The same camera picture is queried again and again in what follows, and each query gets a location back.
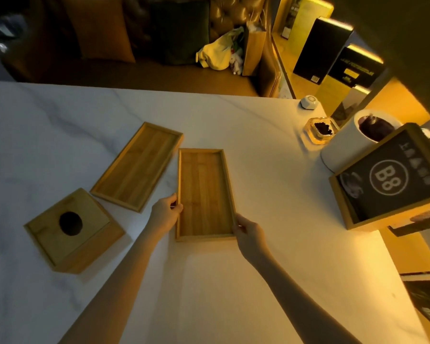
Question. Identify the person's right hand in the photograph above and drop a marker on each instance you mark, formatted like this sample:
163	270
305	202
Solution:
251	241

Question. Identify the person's left hand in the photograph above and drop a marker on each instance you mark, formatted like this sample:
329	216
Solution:
162	218

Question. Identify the person's left thumb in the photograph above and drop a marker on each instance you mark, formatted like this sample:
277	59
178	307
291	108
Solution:
177	210

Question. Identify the person's right thumb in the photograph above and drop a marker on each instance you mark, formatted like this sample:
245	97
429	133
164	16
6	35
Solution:
238	224

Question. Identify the bamboo tray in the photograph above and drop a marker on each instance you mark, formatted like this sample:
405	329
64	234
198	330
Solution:
205	193
138	166

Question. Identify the person's right forearm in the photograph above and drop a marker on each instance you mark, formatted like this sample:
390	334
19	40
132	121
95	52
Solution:
301	304

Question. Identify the person's left forearm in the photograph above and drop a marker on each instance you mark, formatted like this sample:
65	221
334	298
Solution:
118	290

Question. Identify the bamboo tissue box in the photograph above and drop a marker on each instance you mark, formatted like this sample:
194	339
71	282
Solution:
82	240

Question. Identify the glass ashtray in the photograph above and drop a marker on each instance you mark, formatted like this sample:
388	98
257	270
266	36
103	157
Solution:
319	131

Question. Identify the white cylindrical bin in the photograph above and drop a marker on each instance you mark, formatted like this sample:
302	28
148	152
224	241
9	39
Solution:
344	146

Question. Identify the brown leather sofa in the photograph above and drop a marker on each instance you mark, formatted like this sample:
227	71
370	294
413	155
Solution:
136	76

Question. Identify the white call button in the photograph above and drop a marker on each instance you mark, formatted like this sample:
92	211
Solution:
309	102

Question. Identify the white plush toy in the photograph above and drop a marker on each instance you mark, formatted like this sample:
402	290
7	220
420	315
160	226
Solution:
237	63

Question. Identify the wooden framed black sign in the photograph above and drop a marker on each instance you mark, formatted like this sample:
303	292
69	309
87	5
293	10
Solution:
394	179

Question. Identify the grey box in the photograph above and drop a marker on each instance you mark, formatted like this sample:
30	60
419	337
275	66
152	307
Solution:
349	105

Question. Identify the pale yellow plastic bag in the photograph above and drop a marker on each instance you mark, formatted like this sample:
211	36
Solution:
216	51

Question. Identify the black bin liner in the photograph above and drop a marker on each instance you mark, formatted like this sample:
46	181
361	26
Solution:
376	128

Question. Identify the brown paper bag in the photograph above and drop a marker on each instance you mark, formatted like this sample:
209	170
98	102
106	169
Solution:
253	50

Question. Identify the dark green cushion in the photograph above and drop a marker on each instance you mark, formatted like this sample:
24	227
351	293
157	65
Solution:
179	32

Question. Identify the tall black box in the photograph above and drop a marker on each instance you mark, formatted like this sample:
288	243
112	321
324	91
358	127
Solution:
320	50

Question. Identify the black box with yellow label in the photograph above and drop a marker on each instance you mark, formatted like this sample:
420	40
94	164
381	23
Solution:
356	66

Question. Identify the orange cushion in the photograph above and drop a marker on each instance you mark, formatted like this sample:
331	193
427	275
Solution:
96	28

